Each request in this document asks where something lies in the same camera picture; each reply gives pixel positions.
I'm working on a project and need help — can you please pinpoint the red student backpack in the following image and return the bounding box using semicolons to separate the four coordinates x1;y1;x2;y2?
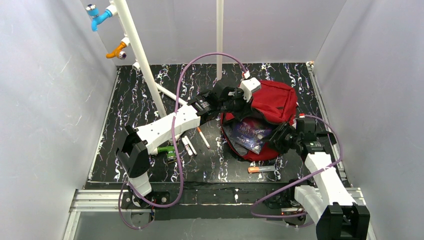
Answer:
220;79;337;163

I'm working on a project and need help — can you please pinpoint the dark purple book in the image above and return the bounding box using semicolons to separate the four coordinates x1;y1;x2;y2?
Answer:
229;117;275;155

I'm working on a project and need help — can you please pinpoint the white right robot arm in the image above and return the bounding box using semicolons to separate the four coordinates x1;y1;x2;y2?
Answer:
268;115;375;240

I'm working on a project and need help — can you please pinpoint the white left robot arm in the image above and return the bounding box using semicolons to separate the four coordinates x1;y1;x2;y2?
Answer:
115;78;261;198

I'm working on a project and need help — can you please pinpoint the orange capped grey marker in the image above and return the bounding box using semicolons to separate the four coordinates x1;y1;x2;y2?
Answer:
247;165;276;174

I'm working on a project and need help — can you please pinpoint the orange tipped white pen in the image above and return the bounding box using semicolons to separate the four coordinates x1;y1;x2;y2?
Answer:
196;127;211;149

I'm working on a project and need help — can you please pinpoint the green pipe clamp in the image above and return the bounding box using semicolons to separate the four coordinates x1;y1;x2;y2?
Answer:
157;146;177;162

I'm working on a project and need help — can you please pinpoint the orange pipe fitting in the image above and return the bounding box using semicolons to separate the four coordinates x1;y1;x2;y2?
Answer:
105;41;127;60

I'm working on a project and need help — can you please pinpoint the blue pipe fitting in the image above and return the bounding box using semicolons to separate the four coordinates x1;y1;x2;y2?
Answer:
85;4;118;32

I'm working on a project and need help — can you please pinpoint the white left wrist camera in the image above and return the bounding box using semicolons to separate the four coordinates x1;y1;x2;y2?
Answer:
239;70;261;102

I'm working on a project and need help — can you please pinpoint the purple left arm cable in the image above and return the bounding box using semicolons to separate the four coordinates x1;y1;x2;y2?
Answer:
117;52;249;231

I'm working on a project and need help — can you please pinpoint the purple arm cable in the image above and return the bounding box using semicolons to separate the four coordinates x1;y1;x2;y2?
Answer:
117;52;249;231
250;114;344;229

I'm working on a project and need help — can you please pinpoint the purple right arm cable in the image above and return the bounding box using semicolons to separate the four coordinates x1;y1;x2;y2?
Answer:
250;114;344;229

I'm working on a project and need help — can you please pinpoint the white PVC pipe frame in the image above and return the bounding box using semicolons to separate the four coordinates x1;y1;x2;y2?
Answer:
112;0;224;118

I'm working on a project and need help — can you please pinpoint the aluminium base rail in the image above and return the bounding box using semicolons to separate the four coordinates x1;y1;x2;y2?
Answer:
62;59;369;240

